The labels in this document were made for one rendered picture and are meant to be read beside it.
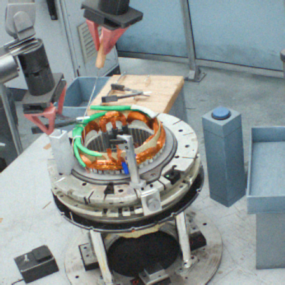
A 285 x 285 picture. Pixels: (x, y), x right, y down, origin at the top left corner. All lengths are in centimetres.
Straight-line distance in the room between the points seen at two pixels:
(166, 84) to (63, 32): 202
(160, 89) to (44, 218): 48
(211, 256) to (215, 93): 238
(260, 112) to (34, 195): 200
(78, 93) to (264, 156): 62
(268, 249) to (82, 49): 252
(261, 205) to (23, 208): 79
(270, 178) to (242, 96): 242
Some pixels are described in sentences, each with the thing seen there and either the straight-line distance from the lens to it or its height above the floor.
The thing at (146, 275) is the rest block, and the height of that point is 83.
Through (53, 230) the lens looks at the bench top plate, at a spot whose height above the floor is 78.
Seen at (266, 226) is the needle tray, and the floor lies 92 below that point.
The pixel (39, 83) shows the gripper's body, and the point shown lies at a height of 128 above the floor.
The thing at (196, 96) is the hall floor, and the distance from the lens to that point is 365.
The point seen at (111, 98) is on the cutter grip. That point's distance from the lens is 144.
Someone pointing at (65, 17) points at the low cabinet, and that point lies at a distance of 346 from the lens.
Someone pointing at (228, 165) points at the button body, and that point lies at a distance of 145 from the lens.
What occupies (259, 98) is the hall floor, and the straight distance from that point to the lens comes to 358.
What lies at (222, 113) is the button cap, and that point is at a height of 104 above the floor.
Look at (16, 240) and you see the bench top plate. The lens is 157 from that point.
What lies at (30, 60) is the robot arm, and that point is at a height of 134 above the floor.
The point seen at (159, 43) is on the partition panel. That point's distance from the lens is 390.
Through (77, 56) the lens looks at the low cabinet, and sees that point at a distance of 359.
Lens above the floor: 176
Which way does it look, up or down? 32 degrees down
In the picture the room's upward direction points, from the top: 10 degrees counter-clockwise
